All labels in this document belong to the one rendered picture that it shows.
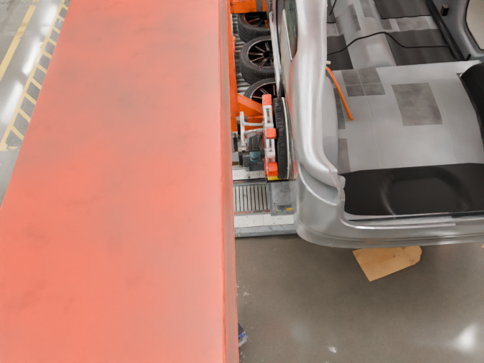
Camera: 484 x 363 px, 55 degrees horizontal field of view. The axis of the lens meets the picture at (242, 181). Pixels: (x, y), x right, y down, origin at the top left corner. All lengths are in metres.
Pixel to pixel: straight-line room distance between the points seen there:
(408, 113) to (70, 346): 3.56
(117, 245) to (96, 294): 0.05
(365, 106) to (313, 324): 1.77
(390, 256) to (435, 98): 1.37
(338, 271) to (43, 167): 3.64
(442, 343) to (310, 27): 2.54
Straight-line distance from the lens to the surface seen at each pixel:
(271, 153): 3.53
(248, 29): 5.60
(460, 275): 4.34
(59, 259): 0.52
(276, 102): 3.64
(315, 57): 3.01
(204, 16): 0.77
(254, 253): 4.16
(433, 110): 3.93
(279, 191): 4.24
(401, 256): 4.27
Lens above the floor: 3.64
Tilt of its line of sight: 52 degrees down
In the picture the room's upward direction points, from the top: 6 degrees counter-clockwise
